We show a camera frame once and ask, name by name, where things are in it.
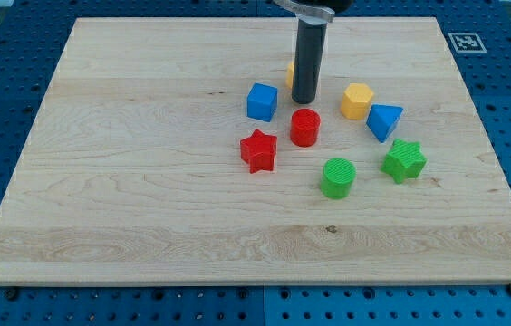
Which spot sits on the green star block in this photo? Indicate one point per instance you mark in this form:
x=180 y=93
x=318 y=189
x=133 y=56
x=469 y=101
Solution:
x=404 y=160

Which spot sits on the wooden board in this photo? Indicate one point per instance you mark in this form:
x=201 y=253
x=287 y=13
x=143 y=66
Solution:
x=132 y=175

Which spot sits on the red cylinder block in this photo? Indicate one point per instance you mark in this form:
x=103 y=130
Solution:
x=305 y=125

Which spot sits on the green cylinder block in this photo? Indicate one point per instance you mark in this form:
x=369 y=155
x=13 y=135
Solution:
x=337 y=178

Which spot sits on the red star block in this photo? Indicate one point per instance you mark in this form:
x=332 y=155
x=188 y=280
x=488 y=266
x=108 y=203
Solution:
x=258 y=151

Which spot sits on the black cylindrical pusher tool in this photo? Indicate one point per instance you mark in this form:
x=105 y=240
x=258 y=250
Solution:
x=308 y=58

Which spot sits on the blue cube block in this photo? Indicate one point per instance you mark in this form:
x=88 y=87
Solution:
x=261 y=102

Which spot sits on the yellow heart block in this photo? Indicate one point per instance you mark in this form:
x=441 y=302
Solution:
x=289 y=78

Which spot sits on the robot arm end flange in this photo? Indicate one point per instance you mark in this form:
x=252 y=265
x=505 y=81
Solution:
x=315 y=11

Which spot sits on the white fiducial marker tag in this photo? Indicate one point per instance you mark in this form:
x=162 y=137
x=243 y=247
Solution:
x=466 y=42

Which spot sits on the yellow hexagon block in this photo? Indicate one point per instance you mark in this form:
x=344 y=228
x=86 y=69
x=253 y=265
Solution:
x=356 y=101

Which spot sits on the blue triangle block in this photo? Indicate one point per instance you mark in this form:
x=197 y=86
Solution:
x=382 y=120

